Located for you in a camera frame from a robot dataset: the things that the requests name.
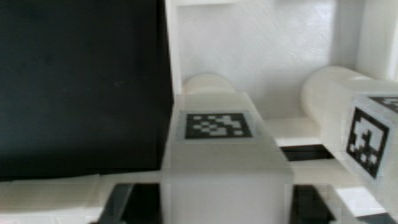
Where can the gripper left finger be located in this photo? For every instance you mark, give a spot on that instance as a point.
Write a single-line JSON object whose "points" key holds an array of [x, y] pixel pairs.
{"points": [[131, 206]]}

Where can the white chair leg block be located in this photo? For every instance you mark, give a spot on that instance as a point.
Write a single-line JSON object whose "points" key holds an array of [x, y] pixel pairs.
{"points": [[350, 104]]}

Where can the small white chair part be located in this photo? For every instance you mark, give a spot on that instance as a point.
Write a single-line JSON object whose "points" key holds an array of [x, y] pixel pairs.
{"points": [[225, 175]]}

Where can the white chair seat block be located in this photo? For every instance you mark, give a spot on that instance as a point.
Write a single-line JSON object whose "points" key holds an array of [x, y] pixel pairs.
{"points": [[263, 41]]}

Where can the white U-shaped fence frame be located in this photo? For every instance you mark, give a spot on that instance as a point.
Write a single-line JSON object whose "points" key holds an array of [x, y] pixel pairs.
{"points": [[62, 201]]}

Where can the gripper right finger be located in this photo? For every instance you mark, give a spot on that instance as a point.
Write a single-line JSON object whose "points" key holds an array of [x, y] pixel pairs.
{"points": [[312, 212]]}

